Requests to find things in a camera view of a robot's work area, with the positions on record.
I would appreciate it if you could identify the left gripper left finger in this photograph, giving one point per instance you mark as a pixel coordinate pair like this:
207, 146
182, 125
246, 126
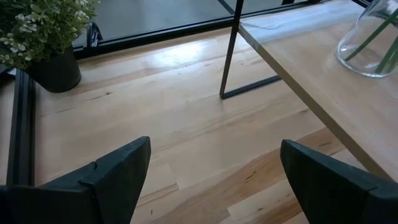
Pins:
118, 180

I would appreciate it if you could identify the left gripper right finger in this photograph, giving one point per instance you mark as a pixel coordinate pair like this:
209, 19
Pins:
326, 186

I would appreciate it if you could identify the clear glass vase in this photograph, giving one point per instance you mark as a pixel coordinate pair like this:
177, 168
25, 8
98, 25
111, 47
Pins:
357, 46

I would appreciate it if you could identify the light wooden shelf board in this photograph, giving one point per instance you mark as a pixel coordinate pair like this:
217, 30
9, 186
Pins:
335, 87

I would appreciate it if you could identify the green potted plant black pot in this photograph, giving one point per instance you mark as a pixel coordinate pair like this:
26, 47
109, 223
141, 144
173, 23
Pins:
40, 37

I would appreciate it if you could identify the black aluminium table frame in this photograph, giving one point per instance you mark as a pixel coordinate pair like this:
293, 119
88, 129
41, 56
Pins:
21, 130

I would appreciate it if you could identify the table edge rail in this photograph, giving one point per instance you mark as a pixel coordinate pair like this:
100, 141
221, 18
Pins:
161, 34

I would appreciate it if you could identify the black metal shelf leg frame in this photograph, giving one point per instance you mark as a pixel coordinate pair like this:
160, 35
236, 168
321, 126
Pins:
230, 59

